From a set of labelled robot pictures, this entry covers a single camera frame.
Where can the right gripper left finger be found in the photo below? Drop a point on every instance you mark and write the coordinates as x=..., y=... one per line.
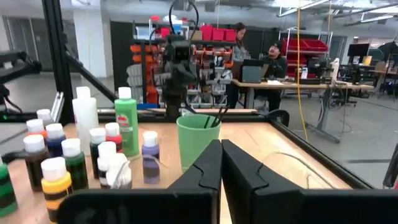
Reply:
x=192, y=205

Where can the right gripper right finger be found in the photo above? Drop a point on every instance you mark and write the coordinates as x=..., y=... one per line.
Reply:
x=264, y=205

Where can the purple paint bottle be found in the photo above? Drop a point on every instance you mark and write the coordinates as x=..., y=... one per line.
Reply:
x=150, y=155

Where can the tall light green paint bottle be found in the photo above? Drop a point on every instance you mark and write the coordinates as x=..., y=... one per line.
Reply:
x=127, y=124

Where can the red paint bottle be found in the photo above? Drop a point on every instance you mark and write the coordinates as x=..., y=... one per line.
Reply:
x=113, y=133

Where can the yellow paint bottle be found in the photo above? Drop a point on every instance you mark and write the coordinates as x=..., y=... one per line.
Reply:
x=56, y=189

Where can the tall white bottle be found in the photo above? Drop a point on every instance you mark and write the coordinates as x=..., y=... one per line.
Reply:
x=85, y=118

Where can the blue paint bottle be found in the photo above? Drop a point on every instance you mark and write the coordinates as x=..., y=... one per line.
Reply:
x=56, y=140

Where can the brown paint bottle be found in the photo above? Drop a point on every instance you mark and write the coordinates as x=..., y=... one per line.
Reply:
x=35, y=165

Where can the grey paint bottle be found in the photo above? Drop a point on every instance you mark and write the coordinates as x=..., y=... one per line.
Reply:
x=45, y=115

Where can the orange paint bottle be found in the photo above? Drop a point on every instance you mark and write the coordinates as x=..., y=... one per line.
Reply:
x=35, y=127

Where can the bright green paint bottle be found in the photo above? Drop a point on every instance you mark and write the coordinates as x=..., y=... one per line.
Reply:
x=7, y=189

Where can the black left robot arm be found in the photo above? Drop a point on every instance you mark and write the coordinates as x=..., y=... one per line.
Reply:
x=178, y=77

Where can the green plastic cup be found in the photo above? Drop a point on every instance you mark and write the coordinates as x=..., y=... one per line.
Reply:
x=196, y=146

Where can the black table clamp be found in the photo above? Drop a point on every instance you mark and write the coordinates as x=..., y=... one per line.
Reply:
x=14, y=155
x=278, y=117

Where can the wooden office desk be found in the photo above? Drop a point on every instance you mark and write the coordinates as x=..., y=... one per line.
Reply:
x=295, y=85

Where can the grey laptop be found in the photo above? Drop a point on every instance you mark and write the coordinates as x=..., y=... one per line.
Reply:
x=252, y=73

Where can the parts shelf with bins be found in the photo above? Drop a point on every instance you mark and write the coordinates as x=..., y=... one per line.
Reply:
x=149, y=77

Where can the person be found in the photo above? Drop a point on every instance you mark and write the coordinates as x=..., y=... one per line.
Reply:
x=239, y=46
x=275, y=65

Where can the white plastic jug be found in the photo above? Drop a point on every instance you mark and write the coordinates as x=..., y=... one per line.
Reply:
x=334, y=68

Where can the red bin rack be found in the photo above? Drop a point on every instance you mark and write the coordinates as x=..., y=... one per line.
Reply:
x=308, y=45

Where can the black computer monitor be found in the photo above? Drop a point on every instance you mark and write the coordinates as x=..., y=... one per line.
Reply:
x=357, y=53

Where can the silver angle bracket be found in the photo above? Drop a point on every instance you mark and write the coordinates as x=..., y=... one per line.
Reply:
x=57, y=105

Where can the black aluminium table frame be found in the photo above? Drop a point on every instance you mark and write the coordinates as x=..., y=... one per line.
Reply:
x=57, y=62

